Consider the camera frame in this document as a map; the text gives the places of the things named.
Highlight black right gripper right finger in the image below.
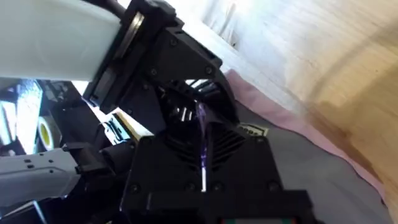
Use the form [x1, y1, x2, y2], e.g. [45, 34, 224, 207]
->
[205, 123, 284, 193]

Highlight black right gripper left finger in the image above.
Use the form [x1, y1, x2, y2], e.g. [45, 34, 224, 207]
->
[121, 129, 205, 200]

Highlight grey zip bag pink trim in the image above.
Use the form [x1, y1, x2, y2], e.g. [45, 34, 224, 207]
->
[224, 68, 393, 224]

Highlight yellow tape roll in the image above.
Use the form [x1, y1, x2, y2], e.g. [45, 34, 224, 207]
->
[36, 115, 55, 152]

